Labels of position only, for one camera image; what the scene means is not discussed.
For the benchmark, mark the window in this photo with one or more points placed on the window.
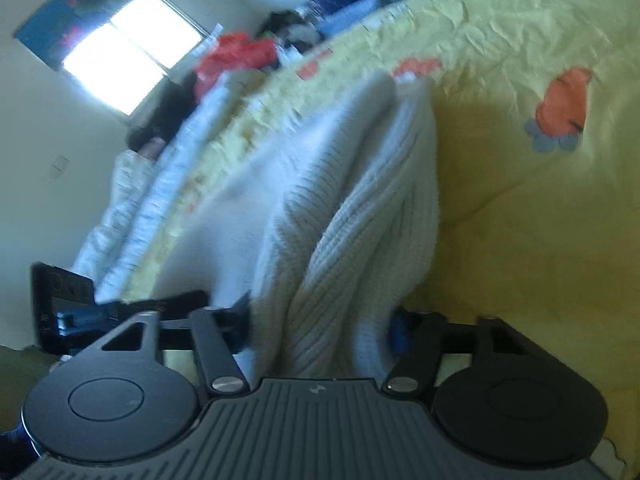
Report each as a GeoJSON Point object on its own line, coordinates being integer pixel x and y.
{"type": "Point", "coordinates": [127, 50]}

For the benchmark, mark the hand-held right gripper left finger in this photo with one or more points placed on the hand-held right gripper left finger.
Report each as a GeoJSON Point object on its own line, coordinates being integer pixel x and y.
{"type": "Point", "coordinates": [220, 340]}

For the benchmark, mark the yellow printed bedsheet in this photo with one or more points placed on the yellow printed bedsheet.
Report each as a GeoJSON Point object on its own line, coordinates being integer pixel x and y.
{"type": "Point", "coordinates": [525, 185]}

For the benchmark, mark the blue curtain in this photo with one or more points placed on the blue curtain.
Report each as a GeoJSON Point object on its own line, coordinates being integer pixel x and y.
{"type": "Point", "coordinates": [70, 5]}

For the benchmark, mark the white knit sweater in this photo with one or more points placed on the white knit sweater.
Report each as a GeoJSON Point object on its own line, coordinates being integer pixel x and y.
{"type": "Point", "coordinates": [340, 220]}

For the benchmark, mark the red plastic bag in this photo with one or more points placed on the red plastic bag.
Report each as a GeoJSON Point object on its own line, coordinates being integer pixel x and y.
{"type": "Point", "coordinates": [235, 57]}

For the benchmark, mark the dark clothes pile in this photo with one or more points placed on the dark clothes pile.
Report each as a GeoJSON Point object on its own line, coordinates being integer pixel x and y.
{"type": "Point", "coordinates": [165, 110]}

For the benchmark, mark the light blue knit sweater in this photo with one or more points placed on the light blue knit sweater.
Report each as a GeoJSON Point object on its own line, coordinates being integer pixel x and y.
{"type": "Point", "coordinates": [345, 17]}

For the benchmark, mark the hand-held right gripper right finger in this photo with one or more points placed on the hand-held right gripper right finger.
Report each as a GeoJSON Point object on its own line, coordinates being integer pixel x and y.
{"type": "Point", "coordinates": [400, 336]}

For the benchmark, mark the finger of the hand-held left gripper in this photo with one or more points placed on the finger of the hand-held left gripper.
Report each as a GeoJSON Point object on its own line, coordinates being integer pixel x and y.
{"type": "Point", "coordinates": [160, 302]}

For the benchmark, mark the white script-print quilt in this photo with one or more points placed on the white script-print quilt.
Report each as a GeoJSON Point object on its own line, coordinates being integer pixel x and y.
{"type": "Point", "coordinates": [150, 195]}

